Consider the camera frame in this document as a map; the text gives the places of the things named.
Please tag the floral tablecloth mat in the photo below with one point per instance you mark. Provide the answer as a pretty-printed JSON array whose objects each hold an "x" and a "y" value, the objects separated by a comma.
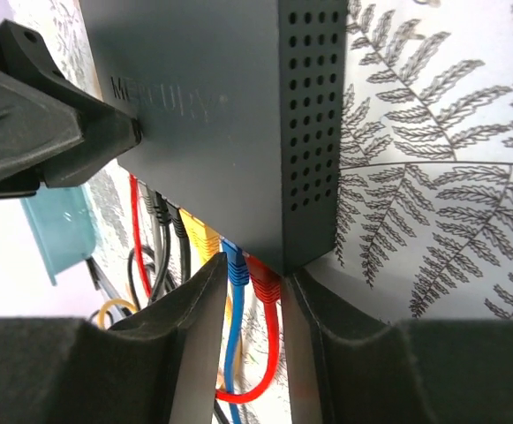
[{"x": 424, "y": 212}]

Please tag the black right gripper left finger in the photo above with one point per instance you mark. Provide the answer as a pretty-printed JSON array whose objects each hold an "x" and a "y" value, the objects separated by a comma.
[{"x": 156, "y": 366}]

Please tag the black network switch box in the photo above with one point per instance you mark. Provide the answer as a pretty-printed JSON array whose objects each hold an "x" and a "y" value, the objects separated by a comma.
[{"x": 240, "y": 106}]

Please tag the teal transparent plastic tray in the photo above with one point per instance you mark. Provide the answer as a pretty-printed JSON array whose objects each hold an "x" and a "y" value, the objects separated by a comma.
[{"x": 61, "y": 222}]

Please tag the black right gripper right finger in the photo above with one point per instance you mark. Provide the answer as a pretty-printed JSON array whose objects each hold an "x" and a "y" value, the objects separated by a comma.
[{"x": 344, "y": 366}]

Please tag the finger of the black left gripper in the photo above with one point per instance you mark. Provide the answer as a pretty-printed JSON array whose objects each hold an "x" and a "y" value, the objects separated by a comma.
[{"x": 52, "y": 133}]

